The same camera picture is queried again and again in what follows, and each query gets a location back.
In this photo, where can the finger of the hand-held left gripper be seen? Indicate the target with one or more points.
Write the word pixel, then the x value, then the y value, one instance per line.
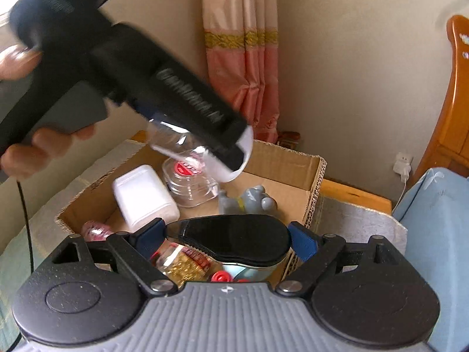
pixel 176 88

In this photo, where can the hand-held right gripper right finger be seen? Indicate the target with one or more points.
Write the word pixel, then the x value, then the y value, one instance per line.
pixel 302 240

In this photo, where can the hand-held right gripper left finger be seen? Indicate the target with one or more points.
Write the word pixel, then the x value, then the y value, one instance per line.
pixel 150 233

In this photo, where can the small glass bottle gold contents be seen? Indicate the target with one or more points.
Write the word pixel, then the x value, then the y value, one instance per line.
pixel 183 267

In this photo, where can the clear bottle silver cap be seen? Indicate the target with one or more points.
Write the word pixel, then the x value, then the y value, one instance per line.
pixel 172 139

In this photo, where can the mint green egg-shaped toy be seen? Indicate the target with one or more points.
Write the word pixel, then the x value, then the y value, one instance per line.
pixel 256 271

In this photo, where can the clear plastic cup red label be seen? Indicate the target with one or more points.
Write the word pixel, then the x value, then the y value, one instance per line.
pixel 187 187

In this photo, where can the grey hippo toy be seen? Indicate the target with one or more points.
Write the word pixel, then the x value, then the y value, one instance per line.
pixel 256 200

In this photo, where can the black oval plastic object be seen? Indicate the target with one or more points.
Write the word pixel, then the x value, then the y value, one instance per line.
pixel 234 236

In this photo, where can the cardboard box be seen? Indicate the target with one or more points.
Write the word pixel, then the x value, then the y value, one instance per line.
pixel 285 168

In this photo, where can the red toy train block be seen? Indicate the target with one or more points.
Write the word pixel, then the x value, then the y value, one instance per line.
pixel 221 277

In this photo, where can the person's left hand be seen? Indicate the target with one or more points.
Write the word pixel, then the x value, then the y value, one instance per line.
pixel 22 161

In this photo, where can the white plastic container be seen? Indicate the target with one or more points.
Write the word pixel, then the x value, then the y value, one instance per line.
pixel 143 194

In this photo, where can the pink striped curtain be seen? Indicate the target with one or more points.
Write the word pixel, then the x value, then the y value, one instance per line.
pixel 238 80

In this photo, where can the dark brown object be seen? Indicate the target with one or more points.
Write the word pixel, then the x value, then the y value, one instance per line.
pixel 289 138

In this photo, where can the light blue cloth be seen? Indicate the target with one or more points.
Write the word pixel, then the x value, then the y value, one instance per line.
pixel 439 227

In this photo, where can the wooden chair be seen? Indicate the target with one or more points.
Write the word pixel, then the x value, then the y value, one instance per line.
pixel 454 117

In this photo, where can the white wall socket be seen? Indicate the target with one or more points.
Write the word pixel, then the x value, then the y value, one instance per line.
pixel 406 158

